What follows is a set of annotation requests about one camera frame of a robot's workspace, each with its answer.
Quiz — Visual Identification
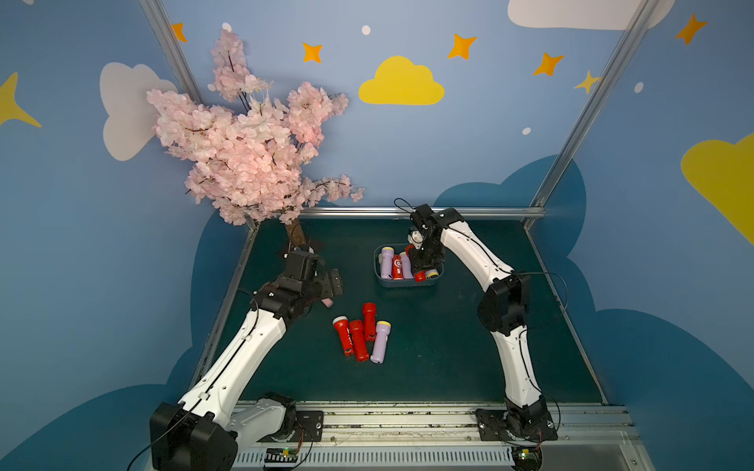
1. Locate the blue-grey plastic storage box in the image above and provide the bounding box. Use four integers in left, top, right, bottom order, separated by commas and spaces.
373, 245, 445, 288

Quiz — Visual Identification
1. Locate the red flashlight white head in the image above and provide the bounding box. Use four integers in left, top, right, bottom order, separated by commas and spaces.
332, 316, 355, 356

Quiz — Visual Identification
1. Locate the red flashlight white logo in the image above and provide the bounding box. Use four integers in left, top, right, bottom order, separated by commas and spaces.
392, 254, 404, 281

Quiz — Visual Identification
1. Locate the purple flashlight yellow head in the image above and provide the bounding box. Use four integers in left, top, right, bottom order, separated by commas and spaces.
370, 321, 392, 364

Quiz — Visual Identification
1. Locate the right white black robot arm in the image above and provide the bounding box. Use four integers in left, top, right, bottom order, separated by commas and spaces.
408, 204, 559, 443

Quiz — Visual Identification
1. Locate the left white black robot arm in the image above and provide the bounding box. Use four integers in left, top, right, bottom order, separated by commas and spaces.
143, 249, 343, 470

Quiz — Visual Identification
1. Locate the pink cherry blossom tree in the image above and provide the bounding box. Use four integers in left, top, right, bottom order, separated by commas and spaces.
146, 31, 365, 245

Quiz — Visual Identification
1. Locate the left control circuit board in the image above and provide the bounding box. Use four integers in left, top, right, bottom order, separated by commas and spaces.
262, 447, 304, 470

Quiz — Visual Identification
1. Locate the control circuit board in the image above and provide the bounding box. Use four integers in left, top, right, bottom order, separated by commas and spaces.
262, 447, 304, 470
511, 447, 543, 471

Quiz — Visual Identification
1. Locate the right control circuit board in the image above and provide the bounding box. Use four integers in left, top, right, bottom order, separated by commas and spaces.
511, 447, 543, 471

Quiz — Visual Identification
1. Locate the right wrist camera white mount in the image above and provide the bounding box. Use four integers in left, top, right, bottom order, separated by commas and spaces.
408, 230, 423, 249

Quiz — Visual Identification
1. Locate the horizontal aluminium frame rail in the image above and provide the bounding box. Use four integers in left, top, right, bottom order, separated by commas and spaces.
298, 205, 547, 221

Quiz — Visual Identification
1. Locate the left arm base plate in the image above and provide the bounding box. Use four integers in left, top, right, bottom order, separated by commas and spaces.
260, 410, 324, 443

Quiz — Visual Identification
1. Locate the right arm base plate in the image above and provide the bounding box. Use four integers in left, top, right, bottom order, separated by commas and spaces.
474, 408, 559, 444

